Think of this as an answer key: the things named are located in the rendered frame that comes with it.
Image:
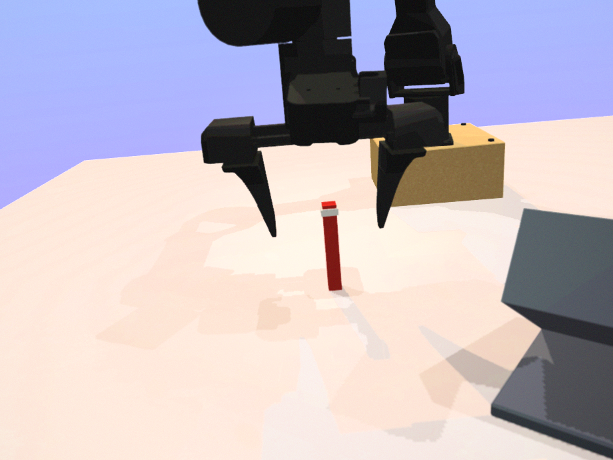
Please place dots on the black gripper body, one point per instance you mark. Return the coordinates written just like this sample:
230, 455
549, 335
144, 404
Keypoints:
235, 140

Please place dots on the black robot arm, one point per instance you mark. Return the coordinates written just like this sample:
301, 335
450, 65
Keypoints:
327, 107

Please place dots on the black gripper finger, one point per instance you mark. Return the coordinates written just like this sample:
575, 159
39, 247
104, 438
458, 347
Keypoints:
391, 167
254, 176

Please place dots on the grey sloped panel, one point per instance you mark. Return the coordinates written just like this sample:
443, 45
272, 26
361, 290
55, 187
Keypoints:
560, 278

